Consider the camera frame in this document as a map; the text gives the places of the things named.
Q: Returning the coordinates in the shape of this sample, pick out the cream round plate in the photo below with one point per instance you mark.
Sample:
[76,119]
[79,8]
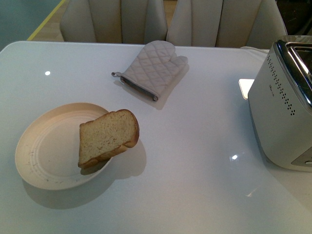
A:
[47,153]

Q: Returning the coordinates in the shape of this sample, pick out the beige chair right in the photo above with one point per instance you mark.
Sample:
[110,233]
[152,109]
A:
[226,23]

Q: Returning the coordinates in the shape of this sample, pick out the beige chair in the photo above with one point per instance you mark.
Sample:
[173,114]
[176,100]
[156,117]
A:
[226,23]
[114,21]

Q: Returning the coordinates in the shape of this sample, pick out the slice of brown bread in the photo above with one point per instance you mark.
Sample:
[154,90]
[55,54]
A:
[107,136]

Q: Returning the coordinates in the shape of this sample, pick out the white and chrome toaster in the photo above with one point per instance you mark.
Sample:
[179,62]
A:
[280,101]

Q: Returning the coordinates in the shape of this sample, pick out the beige chair left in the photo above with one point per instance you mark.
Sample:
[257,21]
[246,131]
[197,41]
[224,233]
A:
[114,21]

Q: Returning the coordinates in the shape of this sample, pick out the grey quilted oven mitt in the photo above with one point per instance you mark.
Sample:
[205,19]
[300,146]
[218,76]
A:
[154,68]

